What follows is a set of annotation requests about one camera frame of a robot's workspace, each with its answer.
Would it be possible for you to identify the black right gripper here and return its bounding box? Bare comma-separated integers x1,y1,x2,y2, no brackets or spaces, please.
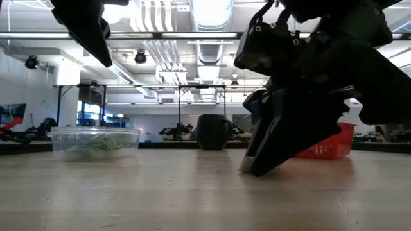
250,19,411,177

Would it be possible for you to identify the red robot arm link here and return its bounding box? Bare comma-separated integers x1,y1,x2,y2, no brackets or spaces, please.
0,117,23,129

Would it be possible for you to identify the red plastic basket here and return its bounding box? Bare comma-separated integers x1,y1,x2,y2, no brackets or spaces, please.
293,122,356,160

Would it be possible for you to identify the black ceiling spotlight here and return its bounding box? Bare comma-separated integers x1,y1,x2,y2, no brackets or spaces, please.
24,55,40,70
134,50,148,65

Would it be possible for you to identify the dark mug green inside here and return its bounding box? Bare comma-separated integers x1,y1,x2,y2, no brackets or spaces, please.
195,114,234,151

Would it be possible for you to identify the background robot station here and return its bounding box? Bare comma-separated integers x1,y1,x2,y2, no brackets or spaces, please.
159,123,195,142

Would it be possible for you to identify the clear plastic container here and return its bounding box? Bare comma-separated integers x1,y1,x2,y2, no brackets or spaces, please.
47,126,141,162

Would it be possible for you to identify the black overhead frame beam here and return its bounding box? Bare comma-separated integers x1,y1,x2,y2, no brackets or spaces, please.
0,31,411,40

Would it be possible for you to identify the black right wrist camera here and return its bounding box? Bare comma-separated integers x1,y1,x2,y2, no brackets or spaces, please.
233,17,306,77

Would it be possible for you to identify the black background rig frame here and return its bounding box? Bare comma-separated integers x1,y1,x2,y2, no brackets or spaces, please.
57,83,107,126
178,84,226,142

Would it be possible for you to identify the silver ventilation duct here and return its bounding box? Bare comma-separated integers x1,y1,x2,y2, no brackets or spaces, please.
189,0,234,67

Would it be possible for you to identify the dark wall monitor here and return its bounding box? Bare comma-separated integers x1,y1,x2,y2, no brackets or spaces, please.
0,103,27,125

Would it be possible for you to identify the black aluminium table frame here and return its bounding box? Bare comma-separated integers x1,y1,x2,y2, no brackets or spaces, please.
0,139,411,155

